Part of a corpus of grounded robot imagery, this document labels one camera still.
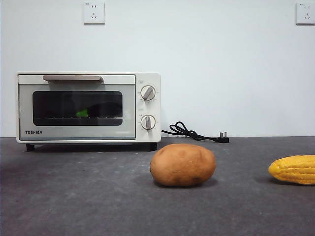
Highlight white Toshiba toaster oven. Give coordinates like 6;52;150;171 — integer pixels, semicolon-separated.
16;71;162;152

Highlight brown potato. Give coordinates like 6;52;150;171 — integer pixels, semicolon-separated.
150;144;217;187

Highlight white oven knob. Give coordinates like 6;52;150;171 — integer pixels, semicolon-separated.
140;114;156;131
140;85;156;101

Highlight purple eggplant green stem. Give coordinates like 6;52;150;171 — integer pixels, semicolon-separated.
75;102;116;118

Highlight wire oven rack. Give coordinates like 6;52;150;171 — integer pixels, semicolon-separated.
38;115;124;121

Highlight black power cable with plug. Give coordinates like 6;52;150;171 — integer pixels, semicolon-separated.
161;121;230;144

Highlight white wall socket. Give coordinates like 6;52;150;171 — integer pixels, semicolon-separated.
83;1;106;25
296;2;315;26

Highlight yellow corn cob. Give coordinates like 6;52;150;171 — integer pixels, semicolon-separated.
268;155;315;185

